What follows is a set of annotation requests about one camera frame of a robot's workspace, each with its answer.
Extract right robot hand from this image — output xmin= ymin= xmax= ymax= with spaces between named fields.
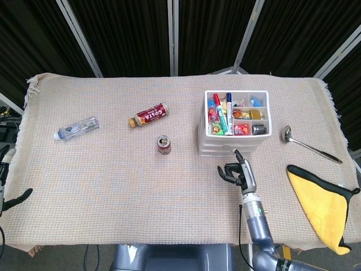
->
xmin=217 ymin=145 xmax=258 ymax=196

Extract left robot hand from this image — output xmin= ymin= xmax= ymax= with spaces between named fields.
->
xmin=0 ymin=147 xmax=34 ymax=218

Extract clear plastic drawer with clips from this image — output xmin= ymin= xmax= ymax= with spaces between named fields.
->
xmin=199 ymin=137 xmax=266 ymax=148

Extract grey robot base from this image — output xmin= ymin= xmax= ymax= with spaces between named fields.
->
xmin=111 ymin=243 xmax=235 ymax=271

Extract clear plastic drawer dark contents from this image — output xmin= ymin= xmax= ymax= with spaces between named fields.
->
xmin=199 ymin=145 xmax=254 ymax=154

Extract white drawer organizer box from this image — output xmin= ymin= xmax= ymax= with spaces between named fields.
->
xmin=197 ymin=89 xmax=272 ymax=158

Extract red square packet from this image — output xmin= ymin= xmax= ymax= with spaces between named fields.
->
xmin=234 ymin=124 xmax=252 ymax=136

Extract green yellow snack packet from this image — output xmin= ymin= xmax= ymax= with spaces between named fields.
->
xmin=210 ymin=123 xmax=226 ymax=136

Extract metal ladle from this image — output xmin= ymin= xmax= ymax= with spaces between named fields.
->
xmin=281 ymin=125 xmax=344 ymax=164

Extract blue capped white marker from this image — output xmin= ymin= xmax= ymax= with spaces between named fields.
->
xmin=226 ymin=92 xmax=234 ymax=136

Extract orange snack packet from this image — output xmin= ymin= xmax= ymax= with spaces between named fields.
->
xmin=232 ymin=110 xmax=252 ymax=120

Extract red capped green marker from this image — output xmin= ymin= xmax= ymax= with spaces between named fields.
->
xmin=213 ymin=93 xmax=230 ymax=136

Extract yellow microfibre cloth black edge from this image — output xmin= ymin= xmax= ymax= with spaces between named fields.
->
xmin=287 ymin=164 xmax=361 ymax=255

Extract white table leg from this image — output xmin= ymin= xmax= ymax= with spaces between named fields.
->
xmin=247 ymin=243 xmax=255 ymax=271

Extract red cartoon face can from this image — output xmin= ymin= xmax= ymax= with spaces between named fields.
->
xmin=156 ymin=135 xmax=172 ymax=156

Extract clear plastic water bottle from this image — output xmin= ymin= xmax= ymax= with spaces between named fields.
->
xmin=53 ymin=116 xmax=101 ymax=141

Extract beige woven tablecloth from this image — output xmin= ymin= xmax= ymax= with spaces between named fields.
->
xmin=4 ymin=72 xmax=358 ymax=256

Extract Costa coffee bottle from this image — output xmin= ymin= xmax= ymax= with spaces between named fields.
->
xmin=129 ymin=102 xmax=170 ymax=128

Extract black folding screen panel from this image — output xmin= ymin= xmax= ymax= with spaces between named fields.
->
xmin=235 ymin=0 xmax=361 ymax=78
xmin=318 ymin=30 xmax=361 ymax=150
xmin=60 ymin=0 xmax=174 ymax=77
xmin=172 ymin=0 xmax=262 ymax=76
xmin=0 ymin=0 xmax=99 ymax=113

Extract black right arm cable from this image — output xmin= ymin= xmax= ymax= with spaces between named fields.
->
xmin=238 ymin=204 xmax=256 ymax=271

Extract white metal frame bar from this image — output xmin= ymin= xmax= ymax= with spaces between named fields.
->
xmin=0 ymin=92 xmax=24 ymax=114

